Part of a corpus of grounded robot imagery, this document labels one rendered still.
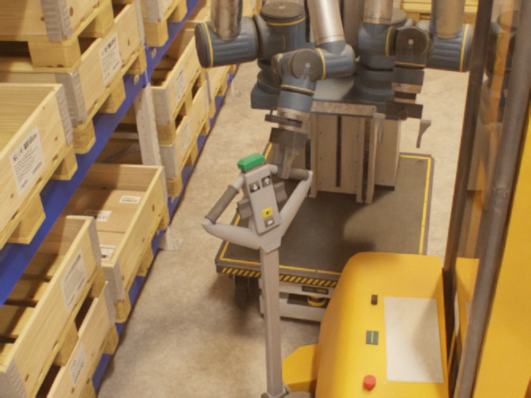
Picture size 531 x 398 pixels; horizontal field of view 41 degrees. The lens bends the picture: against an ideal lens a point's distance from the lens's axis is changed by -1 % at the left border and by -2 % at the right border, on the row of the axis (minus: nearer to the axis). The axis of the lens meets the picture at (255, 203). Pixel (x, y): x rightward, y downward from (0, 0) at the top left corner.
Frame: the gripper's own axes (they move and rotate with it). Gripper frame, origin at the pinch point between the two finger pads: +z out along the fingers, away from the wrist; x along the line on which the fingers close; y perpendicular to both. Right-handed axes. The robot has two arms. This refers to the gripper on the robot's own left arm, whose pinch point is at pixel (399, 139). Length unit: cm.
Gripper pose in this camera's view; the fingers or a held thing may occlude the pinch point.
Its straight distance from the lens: 260.5
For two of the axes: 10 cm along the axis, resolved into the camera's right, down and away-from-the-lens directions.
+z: -1.0, 9.7, 2.1
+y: -2.3, 1.8, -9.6
